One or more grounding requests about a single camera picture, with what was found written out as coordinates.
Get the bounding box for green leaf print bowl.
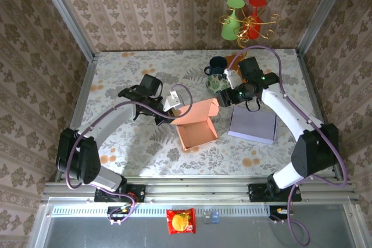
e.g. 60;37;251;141
205;73;230;95

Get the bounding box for floral print table cover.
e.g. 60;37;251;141
68;49;335;177

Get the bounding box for perforated metal cable duct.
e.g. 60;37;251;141
51;204;270;217

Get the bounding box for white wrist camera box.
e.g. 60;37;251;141
223;67;242;89
163;89;185;112

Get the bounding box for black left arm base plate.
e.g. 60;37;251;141
94;182;146;203

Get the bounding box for red snack packet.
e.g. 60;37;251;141
166;207;196;235

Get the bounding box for gold wire stand wooden base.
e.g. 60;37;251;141
219;12;282;72

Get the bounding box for dark blue ceramic mug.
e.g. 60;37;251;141
203;56;228;77

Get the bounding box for red plastic goblet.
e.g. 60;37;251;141
245;0;267;41

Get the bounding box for aluminium profile frame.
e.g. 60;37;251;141
28;0;372;248

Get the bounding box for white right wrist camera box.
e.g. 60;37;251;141
223;67;242;89

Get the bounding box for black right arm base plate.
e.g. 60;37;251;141
248;183;302;202

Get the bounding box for black power connector block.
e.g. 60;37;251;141
107;206;131;225
269;206;291;225

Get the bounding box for pink paper box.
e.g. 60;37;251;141
173;98;221;153

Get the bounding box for green plastic goblet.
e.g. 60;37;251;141
221;0;245;41

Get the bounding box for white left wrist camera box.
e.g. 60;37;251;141
163;89;185;112

